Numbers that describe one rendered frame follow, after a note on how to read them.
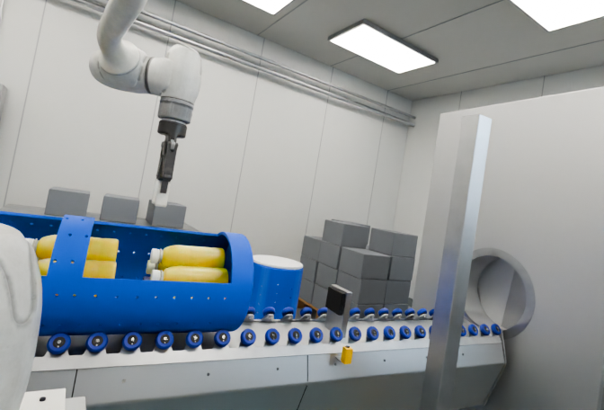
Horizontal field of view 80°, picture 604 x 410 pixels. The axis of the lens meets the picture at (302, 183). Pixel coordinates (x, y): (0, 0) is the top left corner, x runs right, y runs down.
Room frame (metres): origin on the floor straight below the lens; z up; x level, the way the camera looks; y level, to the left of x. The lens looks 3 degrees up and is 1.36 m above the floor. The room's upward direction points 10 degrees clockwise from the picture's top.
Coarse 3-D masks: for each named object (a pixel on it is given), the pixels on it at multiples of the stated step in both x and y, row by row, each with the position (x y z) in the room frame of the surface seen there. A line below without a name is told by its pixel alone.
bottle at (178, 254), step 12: (168, 252) 1.00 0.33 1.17; (180, 252) 1.00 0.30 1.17; (192, 252) 1.02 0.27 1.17; (204, 252) 1.04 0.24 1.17; (216, 252) 1.05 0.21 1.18; (168, 264) 1.00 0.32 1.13; (180, 264) 1.00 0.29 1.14; (192, 264) 1.02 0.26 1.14; (204, 264) 1.03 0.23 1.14; (216, 264) 1.05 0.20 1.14
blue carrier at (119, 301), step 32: (32, 224) 0.95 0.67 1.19; (64, 224) 0.85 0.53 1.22; (96, 224) 0.99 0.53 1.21; (64, 256) 0.80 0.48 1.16; (128, 256) 1.09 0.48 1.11; (64, 288) 0.79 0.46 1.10; (96, 288) 0.82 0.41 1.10; (128, 288) 0.85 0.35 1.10; (160, 288) 0.88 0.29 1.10; (192, 288) 0.91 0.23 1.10; (224, 288) 0.95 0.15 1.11; (64, 320) 0.81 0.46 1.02; (96, 320) 0.84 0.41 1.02; (128, 320) 0.87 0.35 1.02; (160, 320) 0.90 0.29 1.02; (192, 320) 0.94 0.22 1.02; (224, 320) 0.98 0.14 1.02
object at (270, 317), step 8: (248, 320) 1.25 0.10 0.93; (256, 320) 1.27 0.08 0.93; (264, 320) 1.28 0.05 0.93; (272, 320) 1.30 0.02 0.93; (280, 320) 1.31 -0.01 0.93; (288, 320) 1.32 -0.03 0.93; (296, 320) 1.34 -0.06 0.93; (304, 320) 1.36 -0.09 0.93; (312, 320) 1.37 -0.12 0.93; (320, 320) 1.39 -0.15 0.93; (352, 320) 1.46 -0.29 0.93; (360, 320) 1.48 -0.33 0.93; (368, 320) 1.50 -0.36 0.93; (376, 320) 1.52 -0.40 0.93
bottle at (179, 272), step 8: (160, 272) 0.95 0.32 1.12; (168, 272) 0.95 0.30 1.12; (176, 272) 0.96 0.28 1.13; (184, 272) 0.96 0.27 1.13; (192, 272) 0.98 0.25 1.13; (200, 272) 0.99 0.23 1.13; (208, 272) 1.00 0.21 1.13; (216, 272) 1.01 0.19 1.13; (224, 272) 1.02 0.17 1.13; (160, 280) 0.94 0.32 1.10; (168, 280) 0.95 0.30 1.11; (176, 280) 0.95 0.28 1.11; (184, 280) 0.96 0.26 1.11; (192, 280) 0.97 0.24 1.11; (200, 280) 0.98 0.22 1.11; (208, 280) 0.99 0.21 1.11; (216, 280) 1.00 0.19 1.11; (224, 280) 1.01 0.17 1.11
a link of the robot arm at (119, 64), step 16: (112, 0) 0.71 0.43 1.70; (128, 0) 0.68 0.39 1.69; (144, 0) 0.70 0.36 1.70; (112, 16) 0.74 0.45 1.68; (128, 16) 0.73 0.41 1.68; (96, 32) 0.83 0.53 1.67; (112, 32) 0.79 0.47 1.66; (112, 48) 0.86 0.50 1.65; (128, 48) 0.91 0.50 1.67; (96, 64) 0.94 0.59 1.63; (112, 64) 0.91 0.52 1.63; (128, 64) 0.92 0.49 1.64; (144, 64) 0.95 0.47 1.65; (112, 80) 0.95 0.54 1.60; (128, 80) 0.94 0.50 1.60; (144, 80) 0.96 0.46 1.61
